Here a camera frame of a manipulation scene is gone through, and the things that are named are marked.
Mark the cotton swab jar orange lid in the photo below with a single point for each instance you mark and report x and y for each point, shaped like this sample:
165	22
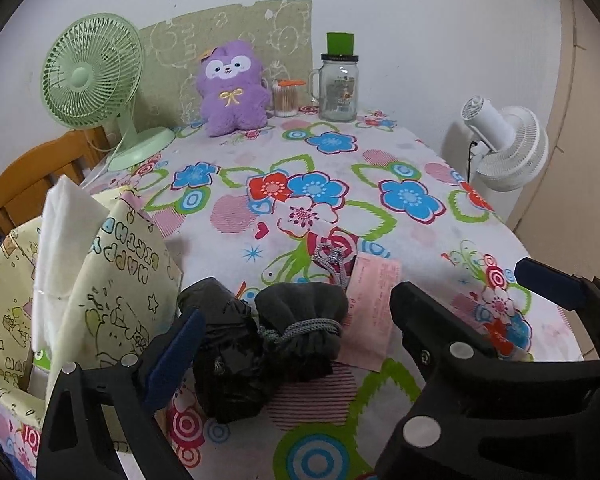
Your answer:
286	100

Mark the floral tablecloth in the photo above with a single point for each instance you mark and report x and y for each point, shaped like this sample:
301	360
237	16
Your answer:
330	160

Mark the green desk fan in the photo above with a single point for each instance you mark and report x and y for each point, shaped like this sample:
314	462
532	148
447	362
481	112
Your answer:
80	77

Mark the beige wooden door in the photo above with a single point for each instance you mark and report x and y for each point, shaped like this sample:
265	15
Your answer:
580	160

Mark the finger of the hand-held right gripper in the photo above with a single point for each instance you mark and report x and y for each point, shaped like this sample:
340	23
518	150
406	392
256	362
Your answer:
547	280
415	320

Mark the yellow cartoon paper box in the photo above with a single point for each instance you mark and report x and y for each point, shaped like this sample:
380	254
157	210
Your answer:
120	280

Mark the olive cartoon wall sheet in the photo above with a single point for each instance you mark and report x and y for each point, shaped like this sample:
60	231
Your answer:
180	35

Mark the white standing fan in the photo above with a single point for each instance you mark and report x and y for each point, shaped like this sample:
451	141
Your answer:
510	145

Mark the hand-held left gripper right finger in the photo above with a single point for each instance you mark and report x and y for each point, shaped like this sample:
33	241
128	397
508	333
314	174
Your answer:
475	367

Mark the pink paper slip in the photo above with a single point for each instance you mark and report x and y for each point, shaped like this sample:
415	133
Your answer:
372	310

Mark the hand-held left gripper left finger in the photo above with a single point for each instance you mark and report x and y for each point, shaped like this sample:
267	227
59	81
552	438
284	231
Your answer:
172	355

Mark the purple plush toy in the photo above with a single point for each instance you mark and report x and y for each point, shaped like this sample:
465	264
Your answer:
230	95

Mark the glass jar mug green lid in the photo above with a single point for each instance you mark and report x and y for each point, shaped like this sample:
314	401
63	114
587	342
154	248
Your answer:
337	90

